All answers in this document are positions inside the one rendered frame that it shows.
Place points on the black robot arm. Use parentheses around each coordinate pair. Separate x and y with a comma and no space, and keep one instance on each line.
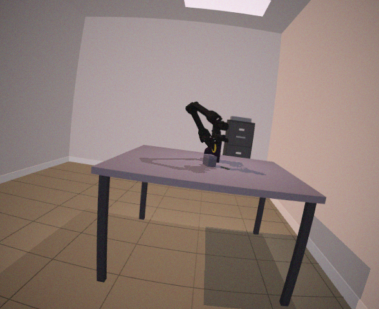
(193,108)

